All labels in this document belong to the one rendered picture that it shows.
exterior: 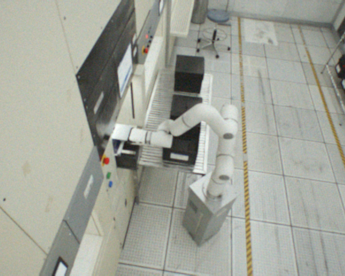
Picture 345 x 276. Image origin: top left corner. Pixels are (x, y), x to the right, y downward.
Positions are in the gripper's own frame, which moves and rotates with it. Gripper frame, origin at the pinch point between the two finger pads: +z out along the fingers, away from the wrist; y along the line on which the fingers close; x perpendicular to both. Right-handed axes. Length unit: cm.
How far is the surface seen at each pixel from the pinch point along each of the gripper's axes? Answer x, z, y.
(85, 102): 56, 2, -32
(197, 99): -39, -46, 86
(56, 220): 37, 2, -73
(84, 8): 86, 2, -17
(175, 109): -39, -28, 69
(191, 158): -40, -47, 18
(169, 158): -45, -29, 19
